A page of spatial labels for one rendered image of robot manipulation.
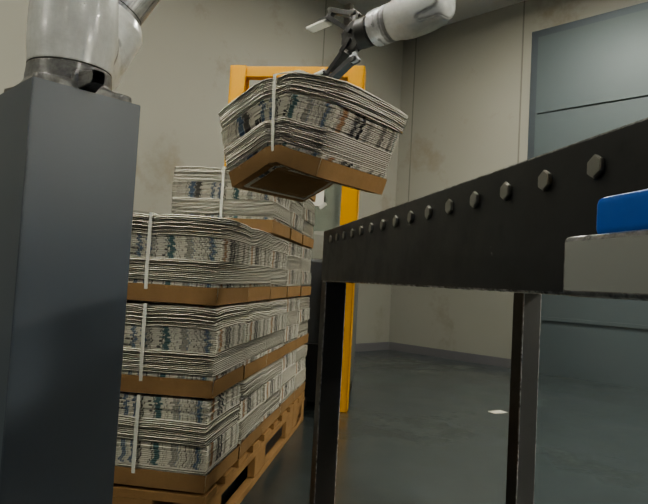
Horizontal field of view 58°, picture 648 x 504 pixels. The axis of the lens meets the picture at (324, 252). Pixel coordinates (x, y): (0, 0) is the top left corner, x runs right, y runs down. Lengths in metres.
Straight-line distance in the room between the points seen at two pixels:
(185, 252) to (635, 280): 1.32
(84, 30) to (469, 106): 5.09
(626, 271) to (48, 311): 0.98
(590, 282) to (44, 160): 0.97
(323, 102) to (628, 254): 1.17
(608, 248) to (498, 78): 5.70
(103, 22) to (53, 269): 0.47
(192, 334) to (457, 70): 5.08
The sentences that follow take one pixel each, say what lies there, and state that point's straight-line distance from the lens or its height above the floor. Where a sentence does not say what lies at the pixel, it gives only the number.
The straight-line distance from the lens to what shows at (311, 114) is 1.42.
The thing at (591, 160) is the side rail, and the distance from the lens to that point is 0.48.
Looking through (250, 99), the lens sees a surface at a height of 1.14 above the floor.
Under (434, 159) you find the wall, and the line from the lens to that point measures 6.12.
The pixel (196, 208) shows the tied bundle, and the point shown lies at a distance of 2.12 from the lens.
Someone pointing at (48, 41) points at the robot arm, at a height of 1.08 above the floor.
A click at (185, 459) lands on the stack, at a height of 0.22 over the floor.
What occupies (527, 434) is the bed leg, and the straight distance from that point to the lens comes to 1.58.
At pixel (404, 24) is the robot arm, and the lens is 1.47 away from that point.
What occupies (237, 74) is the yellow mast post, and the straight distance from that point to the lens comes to 3.44.
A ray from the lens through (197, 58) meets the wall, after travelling 4.81.
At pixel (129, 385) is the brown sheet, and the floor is 0.39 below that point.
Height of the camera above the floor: 0.68
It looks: 3 degrees up
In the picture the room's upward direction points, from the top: 3 degrees clockwise
